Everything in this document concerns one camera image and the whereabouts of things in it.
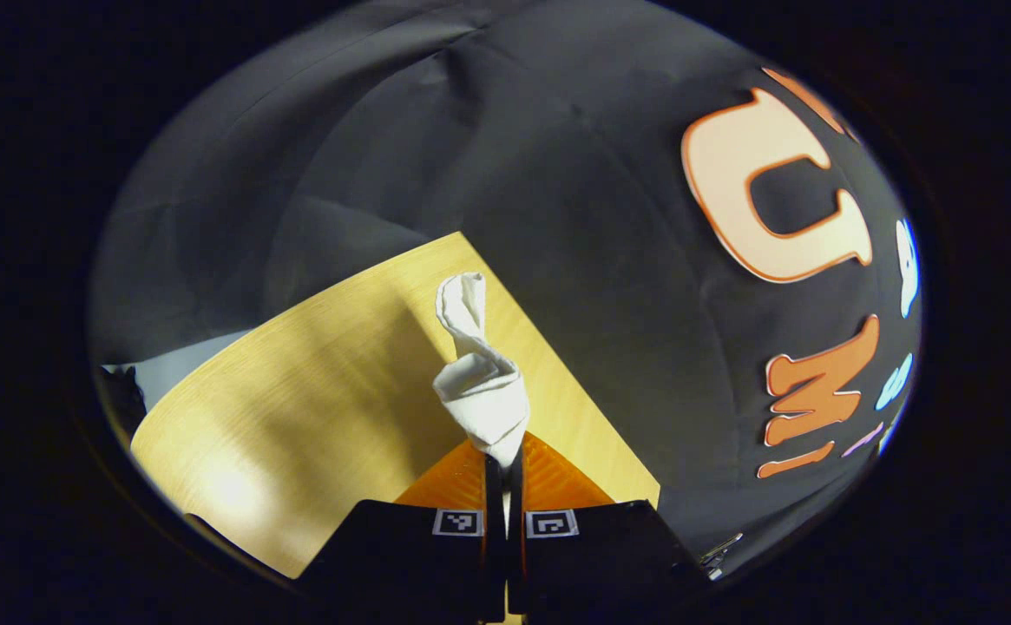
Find white jeans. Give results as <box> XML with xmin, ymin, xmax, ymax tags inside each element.
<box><xmin>432</xmin><ymin>272</ymin><xmax>531</xmax><ymax>536</ymax></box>

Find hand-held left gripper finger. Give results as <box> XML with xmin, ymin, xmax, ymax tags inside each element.
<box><xmin>297</xmin><ymin>438</ymin><xmax>507</xmax><ymax>622</ymax></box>
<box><xmin>507</xmin><ymin>432</ymin><xmax>715</xmax><ymax>622</ymax></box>

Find small metal clip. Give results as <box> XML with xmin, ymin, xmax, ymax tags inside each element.
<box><xmin>699</xmin><ymin>532</ymin><xmax>745</xmax><ymax>581</ymax></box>

